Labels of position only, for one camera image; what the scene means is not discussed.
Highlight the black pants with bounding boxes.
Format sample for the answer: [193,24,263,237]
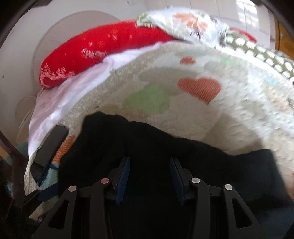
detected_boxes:
[57,112,293,238]

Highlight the black phone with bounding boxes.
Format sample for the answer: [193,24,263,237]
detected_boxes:
[30,125,69,182]

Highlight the heart patterned quilt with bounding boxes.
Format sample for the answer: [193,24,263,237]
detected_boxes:
[24,42,294,198]

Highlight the pink white bed sheet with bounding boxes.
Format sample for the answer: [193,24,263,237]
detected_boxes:
[28,42,163,158]

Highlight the red long pillow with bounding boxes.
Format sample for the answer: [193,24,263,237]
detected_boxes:
[39,19,257,90]

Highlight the green white patterned bolster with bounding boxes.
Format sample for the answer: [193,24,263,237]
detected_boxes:
[221,30,293,83]

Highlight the floral white pillow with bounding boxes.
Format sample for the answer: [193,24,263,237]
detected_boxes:
[137,7,229,47]

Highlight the wooden door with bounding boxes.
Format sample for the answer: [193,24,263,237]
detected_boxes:
[274,18,294,60]

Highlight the round beige headboard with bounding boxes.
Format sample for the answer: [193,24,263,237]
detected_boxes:
[13,10,122,143]

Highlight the white glossy wardrobe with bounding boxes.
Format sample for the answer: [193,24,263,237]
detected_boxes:
[145,0,276,49]

